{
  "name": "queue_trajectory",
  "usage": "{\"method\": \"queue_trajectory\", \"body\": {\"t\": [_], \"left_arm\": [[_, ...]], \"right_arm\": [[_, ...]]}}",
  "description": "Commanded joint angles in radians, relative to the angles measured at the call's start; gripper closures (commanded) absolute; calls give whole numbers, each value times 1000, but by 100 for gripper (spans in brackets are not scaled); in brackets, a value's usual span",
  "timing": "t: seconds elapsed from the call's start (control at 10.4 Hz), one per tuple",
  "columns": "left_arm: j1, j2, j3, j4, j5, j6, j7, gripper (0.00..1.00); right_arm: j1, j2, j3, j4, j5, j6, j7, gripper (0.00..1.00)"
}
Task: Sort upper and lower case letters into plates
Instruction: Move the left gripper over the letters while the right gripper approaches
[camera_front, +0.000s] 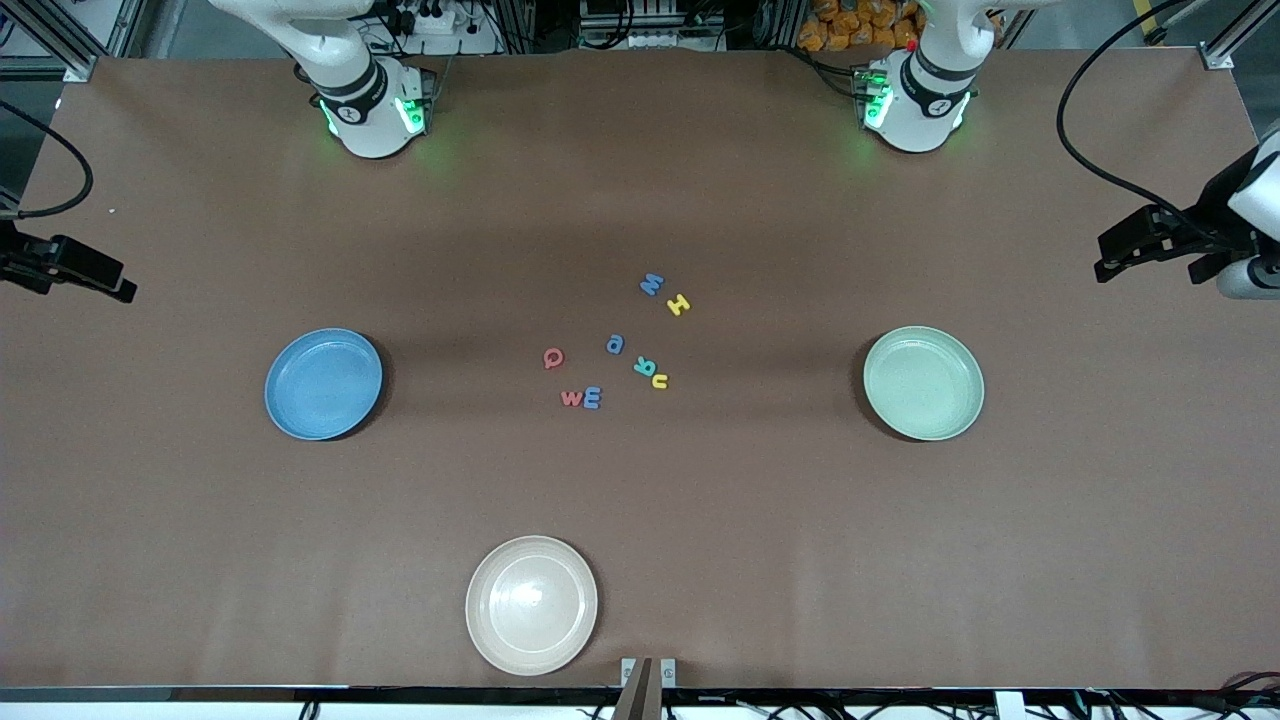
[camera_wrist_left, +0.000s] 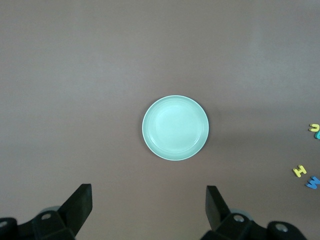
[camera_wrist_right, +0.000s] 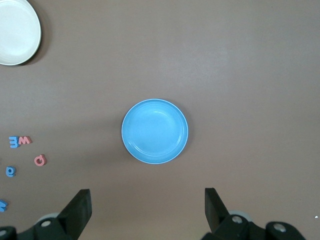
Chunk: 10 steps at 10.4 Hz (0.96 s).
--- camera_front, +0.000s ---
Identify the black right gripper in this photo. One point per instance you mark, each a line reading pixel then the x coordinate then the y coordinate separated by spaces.
pixel 22 262

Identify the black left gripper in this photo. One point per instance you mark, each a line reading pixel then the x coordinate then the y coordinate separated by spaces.
pixel 1206 232

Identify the red letter Q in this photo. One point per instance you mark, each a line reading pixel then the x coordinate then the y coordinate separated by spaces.
pixel 546 359

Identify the red letter w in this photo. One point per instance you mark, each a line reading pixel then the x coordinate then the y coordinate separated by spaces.
pixel 571 400

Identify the yellow letter H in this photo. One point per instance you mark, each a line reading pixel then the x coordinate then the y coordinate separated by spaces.
pixel 678 305

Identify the blue letter E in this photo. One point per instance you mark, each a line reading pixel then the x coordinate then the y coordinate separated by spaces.
pixel 590 398

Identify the blue letter M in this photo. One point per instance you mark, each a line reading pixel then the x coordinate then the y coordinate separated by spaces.
pixel 652 284

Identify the blue letter a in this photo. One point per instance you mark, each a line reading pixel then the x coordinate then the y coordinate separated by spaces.
pixel 617 340

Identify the teal letter R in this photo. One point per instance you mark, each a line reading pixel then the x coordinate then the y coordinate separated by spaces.
pixel 642 372

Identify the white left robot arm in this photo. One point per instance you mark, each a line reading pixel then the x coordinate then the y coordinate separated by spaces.
pixel 925 110

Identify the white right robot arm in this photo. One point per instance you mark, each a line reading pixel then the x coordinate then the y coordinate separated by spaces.
pixel 375 110

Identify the blue plate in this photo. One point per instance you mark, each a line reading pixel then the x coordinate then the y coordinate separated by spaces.
pixel 322 385

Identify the green plate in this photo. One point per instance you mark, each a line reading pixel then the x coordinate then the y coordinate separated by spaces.
pixel 923 385

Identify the orange snack bag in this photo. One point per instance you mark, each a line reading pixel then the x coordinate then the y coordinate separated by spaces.
pixel 840 25

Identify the white power strip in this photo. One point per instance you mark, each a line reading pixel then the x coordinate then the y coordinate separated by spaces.
pixel 435 20

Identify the brown table mat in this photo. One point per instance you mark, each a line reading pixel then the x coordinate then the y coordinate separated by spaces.
pixel 800 560

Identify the beige plate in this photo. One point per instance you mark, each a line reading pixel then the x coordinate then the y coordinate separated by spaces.
pixel 530 605

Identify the background electronics rack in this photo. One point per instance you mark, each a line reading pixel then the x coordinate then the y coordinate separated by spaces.
pixel 650 35

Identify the aluminium frame profile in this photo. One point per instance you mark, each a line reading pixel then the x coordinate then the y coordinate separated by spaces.
pixel 80 68
pixel 1217 55

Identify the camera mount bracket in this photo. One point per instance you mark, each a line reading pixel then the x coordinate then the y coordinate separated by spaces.
pixel 645 700

